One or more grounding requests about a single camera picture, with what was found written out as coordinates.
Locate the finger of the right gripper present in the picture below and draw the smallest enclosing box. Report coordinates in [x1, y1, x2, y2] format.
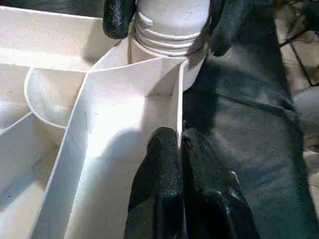
[102, 0, 138, 39]
[209, 0, 250, 57]

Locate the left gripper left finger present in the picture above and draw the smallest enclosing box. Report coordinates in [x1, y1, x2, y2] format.
[124, 126, 186, 239]

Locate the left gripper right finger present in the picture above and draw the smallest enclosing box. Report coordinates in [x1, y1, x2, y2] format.
[181, 128, 261, 239]

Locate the white plastic table leg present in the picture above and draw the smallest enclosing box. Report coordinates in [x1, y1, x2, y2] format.
[132, 0, 212, 57]

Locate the white plastic table top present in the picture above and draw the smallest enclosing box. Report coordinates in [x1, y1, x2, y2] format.
[0, 4, 212, 239]

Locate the black work mat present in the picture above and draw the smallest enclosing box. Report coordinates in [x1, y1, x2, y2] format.
[0, 0, 319, 239]

